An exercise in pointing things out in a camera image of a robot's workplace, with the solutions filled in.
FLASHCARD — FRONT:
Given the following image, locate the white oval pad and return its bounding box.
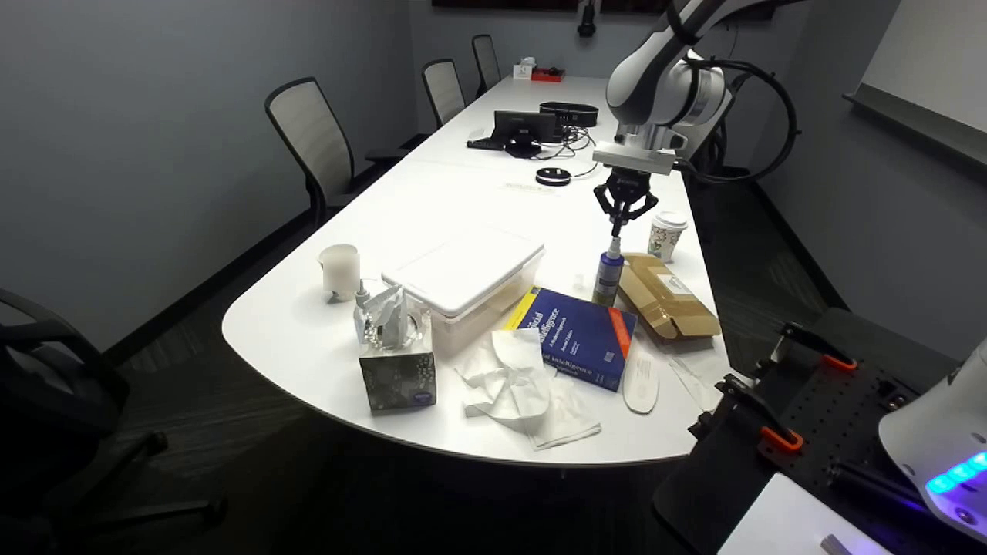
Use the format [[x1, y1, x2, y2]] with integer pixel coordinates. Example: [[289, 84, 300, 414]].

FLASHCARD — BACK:
[[619, 336, 662, 421]]

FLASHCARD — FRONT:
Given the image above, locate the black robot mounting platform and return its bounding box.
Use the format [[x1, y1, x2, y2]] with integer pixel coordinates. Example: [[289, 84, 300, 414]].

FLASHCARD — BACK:
[[658, 306, 987, 555]]

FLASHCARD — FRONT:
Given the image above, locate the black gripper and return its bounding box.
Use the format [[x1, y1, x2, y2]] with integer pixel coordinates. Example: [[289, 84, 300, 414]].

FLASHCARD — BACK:
[[591, 166, 662, 247]]

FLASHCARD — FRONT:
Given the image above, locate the small open paper cup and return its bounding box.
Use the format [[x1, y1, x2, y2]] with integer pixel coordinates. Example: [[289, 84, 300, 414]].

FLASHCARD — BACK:
[[315, 242, 363, 306]]

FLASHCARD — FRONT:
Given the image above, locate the lidded paper coffee cup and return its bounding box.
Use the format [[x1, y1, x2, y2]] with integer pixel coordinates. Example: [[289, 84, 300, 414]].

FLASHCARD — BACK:
[[646, 210, 692, 265]]

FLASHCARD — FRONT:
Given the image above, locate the blue and white bottle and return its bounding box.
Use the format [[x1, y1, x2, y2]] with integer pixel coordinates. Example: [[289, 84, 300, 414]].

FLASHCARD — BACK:
[[591, 232, 630, 313]]

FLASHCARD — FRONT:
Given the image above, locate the white paper sheet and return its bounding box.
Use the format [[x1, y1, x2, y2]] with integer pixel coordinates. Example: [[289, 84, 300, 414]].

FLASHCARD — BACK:
[[716, 472, 892, 555]]

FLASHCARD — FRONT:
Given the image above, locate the blue book with orange stripe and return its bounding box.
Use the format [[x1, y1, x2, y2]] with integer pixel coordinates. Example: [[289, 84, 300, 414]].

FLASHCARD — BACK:
[[501, 284, 642, 394]]

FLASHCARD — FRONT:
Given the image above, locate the white plastic container with lid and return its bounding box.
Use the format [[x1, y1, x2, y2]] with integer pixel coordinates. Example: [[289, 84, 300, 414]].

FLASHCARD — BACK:
[[380, 224, 549, 362]]

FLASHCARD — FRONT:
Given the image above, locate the white device with blue light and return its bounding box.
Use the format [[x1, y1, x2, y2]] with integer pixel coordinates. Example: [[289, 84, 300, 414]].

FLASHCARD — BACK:
[[875, 336, 987, 544]]

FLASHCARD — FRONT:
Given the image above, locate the black table cable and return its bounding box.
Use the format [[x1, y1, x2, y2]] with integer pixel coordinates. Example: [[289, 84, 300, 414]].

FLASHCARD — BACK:
[[534, 120, 602, 166]]

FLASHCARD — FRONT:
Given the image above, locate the grey mesh chair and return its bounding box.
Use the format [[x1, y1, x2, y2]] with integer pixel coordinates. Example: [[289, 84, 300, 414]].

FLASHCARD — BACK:
[[261, 75, 359, 213], [419, 56, 470, 129], [470, 30, 505, 94]]

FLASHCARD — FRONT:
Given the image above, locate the black office chair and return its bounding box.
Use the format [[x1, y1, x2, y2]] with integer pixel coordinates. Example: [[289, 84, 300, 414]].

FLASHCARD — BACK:
[[0, 287, 228, 555]]

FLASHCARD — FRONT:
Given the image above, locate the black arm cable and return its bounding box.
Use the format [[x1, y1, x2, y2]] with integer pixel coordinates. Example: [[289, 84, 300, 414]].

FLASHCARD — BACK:
[[705, 56, 802, 187]]

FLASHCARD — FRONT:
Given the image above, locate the orange handled black clamp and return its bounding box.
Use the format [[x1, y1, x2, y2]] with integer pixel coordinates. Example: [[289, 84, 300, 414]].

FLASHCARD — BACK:
[[768, 320, 865, 376], [714, 372, 811, 457]]

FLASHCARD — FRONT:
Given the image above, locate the crumpled white paper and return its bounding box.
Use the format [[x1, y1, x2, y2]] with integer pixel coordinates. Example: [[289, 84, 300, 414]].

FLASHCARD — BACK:
[[451, 326, 606, 453]]

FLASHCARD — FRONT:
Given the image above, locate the brown cardboard box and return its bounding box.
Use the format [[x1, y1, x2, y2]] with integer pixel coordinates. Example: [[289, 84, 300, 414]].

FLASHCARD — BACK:
[[614, 254, 722, 346]]

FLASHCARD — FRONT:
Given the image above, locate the grey tissue box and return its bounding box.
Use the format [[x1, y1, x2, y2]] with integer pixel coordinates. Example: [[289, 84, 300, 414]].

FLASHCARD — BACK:
[[351, 281, 442, 421]]

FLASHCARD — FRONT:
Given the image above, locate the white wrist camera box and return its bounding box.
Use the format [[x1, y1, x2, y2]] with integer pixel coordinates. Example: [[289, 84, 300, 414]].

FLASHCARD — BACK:
[[591, 141, 682, 176]]

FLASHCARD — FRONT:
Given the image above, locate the wall whiteboard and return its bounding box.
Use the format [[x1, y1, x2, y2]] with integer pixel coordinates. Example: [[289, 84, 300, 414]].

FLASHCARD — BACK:
[[842, 0, 987, 172]]

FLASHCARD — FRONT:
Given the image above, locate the black power adapter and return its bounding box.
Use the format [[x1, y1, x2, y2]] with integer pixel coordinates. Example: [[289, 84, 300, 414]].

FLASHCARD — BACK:
[[538, 98, 602, 129]]

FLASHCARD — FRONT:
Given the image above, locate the black conference device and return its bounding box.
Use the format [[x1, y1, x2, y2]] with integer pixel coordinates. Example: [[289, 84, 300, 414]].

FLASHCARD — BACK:
[[463, 109, 567, 161]]

